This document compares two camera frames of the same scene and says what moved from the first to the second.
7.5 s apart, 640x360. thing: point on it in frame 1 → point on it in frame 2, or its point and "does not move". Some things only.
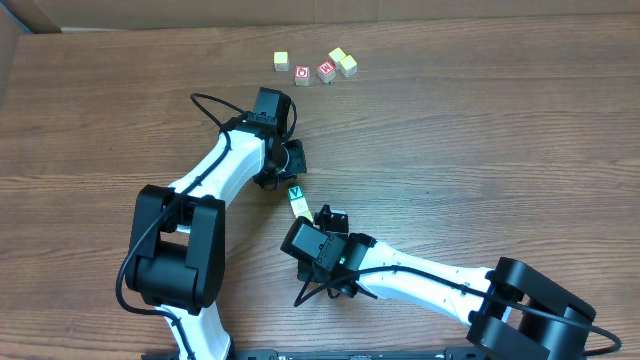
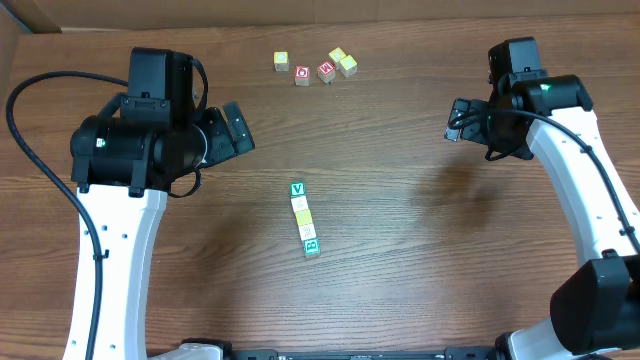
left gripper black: [295, 156] → [220, 138]
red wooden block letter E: [326, 71] does not move
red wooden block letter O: [302, 75] does not move
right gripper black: [331, 221] → [470, 123]
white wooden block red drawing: [299, 205] does not move
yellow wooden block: [305, 214] does not move
